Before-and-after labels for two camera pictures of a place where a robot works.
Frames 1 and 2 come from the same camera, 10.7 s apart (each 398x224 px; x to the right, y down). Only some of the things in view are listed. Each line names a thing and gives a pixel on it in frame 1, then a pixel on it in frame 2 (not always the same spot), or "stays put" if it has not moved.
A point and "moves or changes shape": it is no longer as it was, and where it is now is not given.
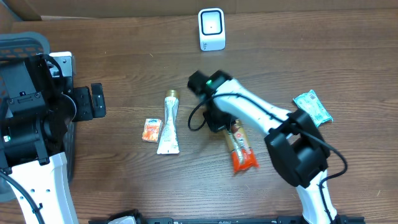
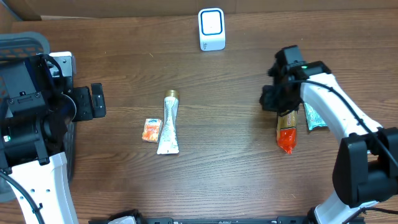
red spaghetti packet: [243, 155] moves or changes shape
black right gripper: [217, 126] → [270, 105]
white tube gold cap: [169, 141] stays put
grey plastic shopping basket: [15, 46] stays put
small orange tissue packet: [152, 130] stays put
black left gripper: [83, 103] stays put
